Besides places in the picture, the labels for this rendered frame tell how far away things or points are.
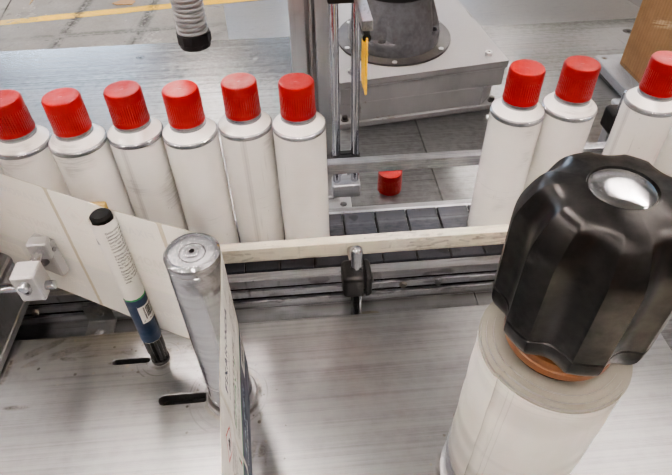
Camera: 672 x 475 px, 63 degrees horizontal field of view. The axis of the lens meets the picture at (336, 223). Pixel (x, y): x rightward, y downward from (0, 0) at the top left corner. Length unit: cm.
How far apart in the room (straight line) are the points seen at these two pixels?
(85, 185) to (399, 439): 37
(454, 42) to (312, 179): 50
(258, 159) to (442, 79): 45
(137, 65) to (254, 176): 65
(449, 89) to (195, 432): 65
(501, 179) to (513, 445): 31
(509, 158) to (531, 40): 68
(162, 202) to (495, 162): 34
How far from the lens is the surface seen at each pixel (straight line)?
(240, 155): 54
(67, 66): 122
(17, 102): 57
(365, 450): 50
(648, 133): 63
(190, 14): 59
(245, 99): 51
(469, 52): 95
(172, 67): 114
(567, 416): 33
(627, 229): 25
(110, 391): 56
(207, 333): 42
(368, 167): 62
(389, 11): 90
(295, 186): 55
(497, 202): 61
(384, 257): 62
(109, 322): 67
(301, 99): 50
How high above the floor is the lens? 133
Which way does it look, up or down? 43 degrees down
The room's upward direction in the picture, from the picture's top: 1 degrees counter-clockwise
